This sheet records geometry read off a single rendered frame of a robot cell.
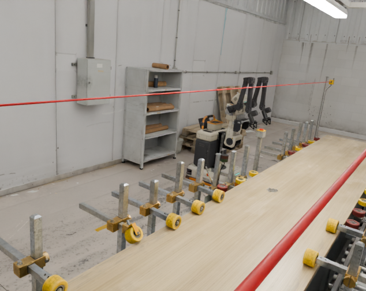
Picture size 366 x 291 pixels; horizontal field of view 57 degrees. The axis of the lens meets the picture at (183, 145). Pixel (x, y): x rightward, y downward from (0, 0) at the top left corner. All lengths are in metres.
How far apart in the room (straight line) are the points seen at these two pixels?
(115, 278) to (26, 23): 3.37
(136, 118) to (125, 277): 3.89
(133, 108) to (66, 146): 1.18
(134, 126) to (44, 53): 1.71
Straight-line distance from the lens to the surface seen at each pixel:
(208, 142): 4.66
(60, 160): 4.89
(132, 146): 5.41
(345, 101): 10.32
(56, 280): 1.47
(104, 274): 1.61
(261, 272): 0.21
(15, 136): 4.46
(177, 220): 1.93
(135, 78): 5.22
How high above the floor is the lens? 1.87
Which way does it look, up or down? 16 degrees down
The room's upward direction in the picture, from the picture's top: 5 degrees clockwise
